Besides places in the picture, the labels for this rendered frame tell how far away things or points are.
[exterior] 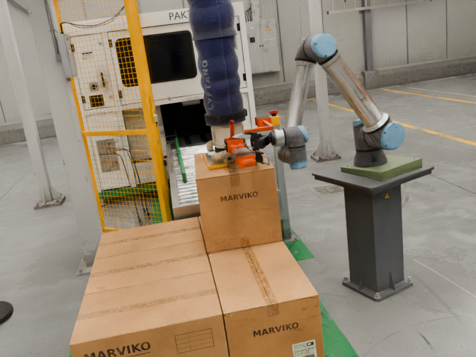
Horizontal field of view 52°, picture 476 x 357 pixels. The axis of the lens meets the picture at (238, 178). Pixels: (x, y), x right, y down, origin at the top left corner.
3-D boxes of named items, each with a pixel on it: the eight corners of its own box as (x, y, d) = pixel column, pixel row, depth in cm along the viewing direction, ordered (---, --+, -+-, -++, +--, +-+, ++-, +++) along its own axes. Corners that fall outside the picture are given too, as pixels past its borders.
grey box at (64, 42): (70, 76, 359) (61, 35, 351) (77, 76, 360) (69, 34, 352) (65, 78, 340) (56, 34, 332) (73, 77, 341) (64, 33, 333)
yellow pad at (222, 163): (202, 156, 286) (201, 148, 285) (219, 154, 287) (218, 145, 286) (208, 170, 254) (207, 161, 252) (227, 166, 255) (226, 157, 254)
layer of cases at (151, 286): (114, 290, 310) (101, 233, 299) (265, 262, 322) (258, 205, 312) (90, 430, 196) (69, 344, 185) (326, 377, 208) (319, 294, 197)
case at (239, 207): (203, 214, 308) (193, 154, 297) (265, 205, 310) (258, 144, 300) (206, 253, 250) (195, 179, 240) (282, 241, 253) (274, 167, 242)
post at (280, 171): (282, 238, 394) (268, 115, 367) (290, 236, 395) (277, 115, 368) (284, 241, 387) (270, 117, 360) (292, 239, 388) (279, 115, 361)
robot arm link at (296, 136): (309, 144, 245) (307, 125, 243) (285, 148, 243) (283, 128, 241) (304, 142, 254) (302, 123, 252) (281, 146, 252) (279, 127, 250)
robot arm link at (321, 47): (392, 134, 274) (316, 28, 250) (412, 137, 258) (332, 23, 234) (374, 153, 273) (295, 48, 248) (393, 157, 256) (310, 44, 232)
